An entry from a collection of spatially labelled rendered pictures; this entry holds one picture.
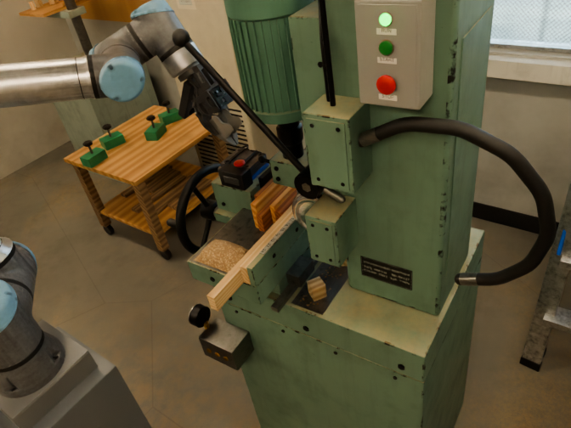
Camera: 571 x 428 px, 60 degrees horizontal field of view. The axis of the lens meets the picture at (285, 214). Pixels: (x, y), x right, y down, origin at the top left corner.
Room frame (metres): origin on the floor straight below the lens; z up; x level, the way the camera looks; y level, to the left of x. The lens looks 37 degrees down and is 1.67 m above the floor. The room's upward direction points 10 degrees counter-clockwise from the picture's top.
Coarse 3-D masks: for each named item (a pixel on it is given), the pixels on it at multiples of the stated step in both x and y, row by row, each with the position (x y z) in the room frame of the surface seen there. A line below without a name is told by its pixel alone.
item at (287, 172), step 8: (280, 152) 1.06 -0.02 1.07; (304, 152) 1.04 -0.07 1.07; (272, 160) 1.03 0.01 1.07; (280, 160) 1.02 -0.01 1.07; (288, 160) 1.01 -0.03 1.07; (304, 160) 1.00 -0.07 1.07; (272, 168) 1.03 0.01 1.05; (280, 168) 1.01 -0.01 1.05; (288, 168) 1.00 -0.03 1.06; (296, 168) 0.99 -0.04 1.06; (280, 176) 1.02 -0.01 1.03; (288, 176) 1.00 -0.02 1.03; (296, 176) 0.99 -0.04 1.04; (280, 184) 1.02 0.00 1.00; (288, 184) 1.00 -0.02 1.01
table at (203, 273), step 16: (240, 224) 1.02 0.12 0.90; (272, 224) 1.00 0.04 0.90; (208, 240) 0.98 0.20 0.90; (240, 240) 0.96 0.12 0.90; (256, 240) 0.95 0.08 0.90; (304, 240) 0.95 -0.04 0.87; (192, 256) 0.93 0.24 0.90; (288, 256) 0.89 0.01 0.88; (192, 272) 0.91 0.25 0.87; (208, 272) 0.88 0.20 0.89; (224, 272) 0.85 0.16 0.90; (272, 272) 0.84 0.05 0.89; (240, 288) 0.82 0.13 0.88; (256, 288) 0.79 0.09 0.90; (272, 288) 0.83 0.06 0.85
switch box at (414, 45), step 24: (360, 0) 0.72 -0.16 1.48; (384, 0) 0.70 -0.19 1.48; (408, 0) 0.68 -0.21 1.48; (432, 0) 0.70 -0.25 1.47; (360, 24) 0.72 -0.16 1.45; (408, 24) 0.68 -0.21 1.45; (432, 24) 0.70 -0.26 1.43; (360, 48) 0.72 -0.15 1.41; (408, 48) 0.68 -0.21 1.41; (432, 48) 0.70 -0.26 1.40; (360, 72) 0.72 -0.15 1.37; (384, 72) 0.70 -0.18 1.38; (408, 72) 0.68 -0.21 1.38; (432, 72) 0.71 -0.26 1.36; (360, 96) 0.73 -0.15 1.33; (408, 96) 0.68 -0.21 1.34
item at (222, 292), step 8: (288, 208) 1.00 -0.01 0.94; (256, 248) 0.87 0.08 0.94; (248, 256) 0.85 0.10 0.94; (240, 264) 0.83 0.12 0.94; (232, 272) 0.81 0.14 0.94; (240, 272) 0.81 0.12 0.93; (224, 280) 0.78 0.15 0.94; (232, 280) 0.79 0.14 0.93; (240, 280) 0.80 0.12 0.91; (216, 288) 0.76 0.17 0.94; (224, 288) 0.76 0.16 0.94; (232, 288) 0.78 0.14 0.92; (208, 296) 0.75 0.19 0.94; (216, 296) 0.74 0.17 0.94; (224, 296) 0.76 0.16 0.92; (216, 304) 0.74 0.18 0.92
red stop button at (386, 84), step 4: (380, 76) 0.70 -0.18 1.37; (384, 76) 0.69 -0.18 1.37; (388, 76) 0.69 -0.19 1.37; (380, 80) 0.69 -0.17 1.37; (384, 80) 0.69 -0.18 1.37; (388, 80) 0.68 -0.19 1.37; (392, 80) 0.68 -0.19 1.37; (376, 84) 0.70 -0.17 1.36; (380, 84) 0.69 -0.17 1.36; (384, 84) 0.69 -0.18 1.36; (388, 84) 0.68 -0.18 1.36; (392, 84) 0.68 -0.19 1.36; (380, 88) 0.69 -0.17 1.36; (384, 88) 0.69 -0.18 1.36; (388, 88) 0.68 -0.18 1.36; (392, 88) 0.68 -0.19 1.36; (380, 92) 0.70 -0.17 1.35; (384, 92) 0.69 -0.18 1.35; (388, 92) 0.68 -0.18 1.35; (392, 92) 0.68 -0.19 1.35
